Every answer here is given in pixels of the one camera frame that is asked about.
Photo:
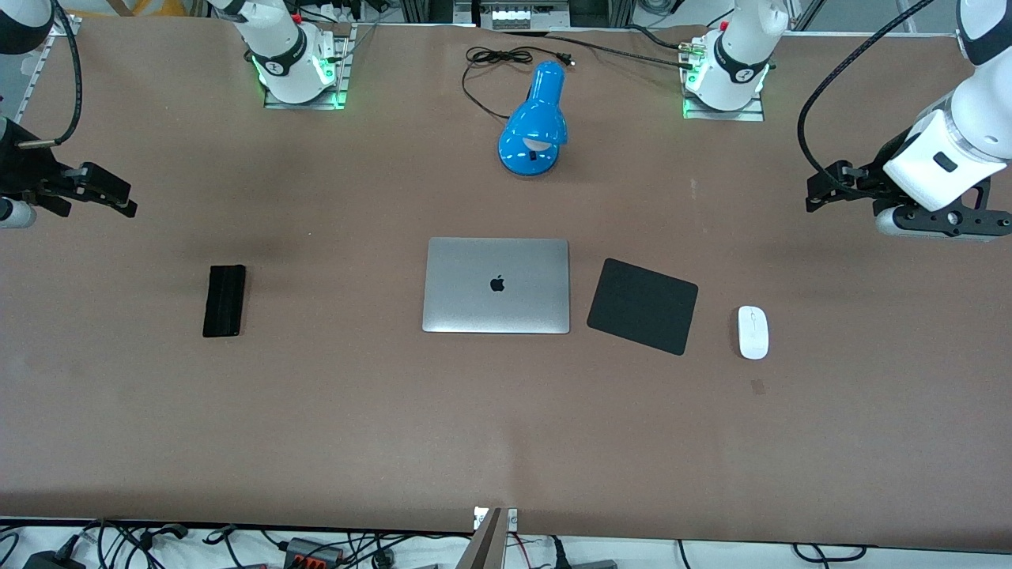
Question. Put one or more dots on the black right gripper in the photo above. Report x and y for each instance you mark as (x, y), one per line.
(17, 163)

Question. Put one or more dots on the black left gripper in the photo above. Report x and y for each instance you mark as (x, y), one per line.
(883, 163)

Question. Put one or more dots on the black phone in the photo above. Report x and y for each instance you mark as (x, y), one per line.
(224, 300)

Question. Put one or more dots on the white computer mouse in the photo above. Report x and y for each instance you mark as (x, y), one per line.
(753, 332)

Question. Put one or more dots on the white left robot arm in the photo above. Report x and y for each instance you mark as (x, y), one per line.
(739, 55)

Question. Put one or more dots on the black mouse pad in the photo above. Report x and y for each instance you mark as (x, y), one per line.
(640, 308)

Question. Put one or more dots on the blue desk lamp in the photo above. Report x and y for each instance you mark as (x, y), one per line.
(538, 118)

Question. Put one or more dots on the white power strip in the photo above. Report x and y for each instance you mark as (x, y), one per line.
(518, 17)

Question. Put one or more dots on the black power adapter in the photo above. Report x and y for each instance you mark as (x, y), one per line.
(51, 563)

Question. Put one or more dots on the silver laptop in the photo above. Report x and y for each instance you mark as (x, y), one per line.
(474, 300)

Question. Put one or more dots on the black orange connector block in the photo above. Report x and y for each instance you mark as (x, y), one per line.
(312, 557)

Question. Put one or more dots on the grey aluminium bar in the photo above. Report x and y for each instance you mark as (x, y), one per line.
(484, 549)

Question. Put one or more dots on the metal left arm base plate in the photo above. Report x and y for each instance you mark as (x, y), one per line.
(735, 115)

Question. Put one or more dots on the black left camera bracket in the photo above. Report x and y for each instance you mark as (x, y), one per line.
(961, 217)

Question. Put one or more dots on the perforated metal table rail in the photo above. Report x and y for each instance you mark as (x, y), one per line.
(34, 79)

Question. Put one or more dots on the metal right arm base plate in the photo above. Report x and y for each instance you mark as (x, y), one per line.
(342, 79)

